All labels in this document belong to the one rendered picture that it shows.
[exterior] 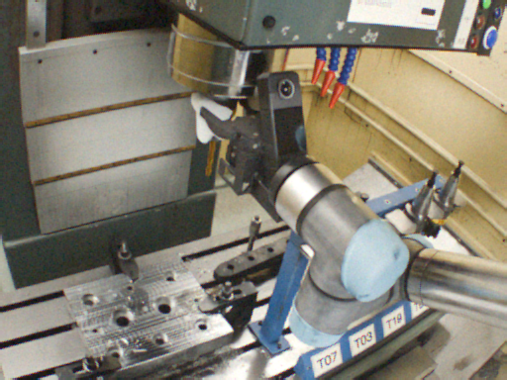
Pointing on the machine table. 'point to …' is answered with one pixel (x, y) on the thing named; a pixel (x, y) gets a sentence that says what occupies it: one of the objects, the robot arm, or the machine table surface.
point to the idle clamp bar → (259, 257)
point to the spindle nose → (217, 61)
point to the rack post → (280, 302)
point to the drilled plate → (157, 355)
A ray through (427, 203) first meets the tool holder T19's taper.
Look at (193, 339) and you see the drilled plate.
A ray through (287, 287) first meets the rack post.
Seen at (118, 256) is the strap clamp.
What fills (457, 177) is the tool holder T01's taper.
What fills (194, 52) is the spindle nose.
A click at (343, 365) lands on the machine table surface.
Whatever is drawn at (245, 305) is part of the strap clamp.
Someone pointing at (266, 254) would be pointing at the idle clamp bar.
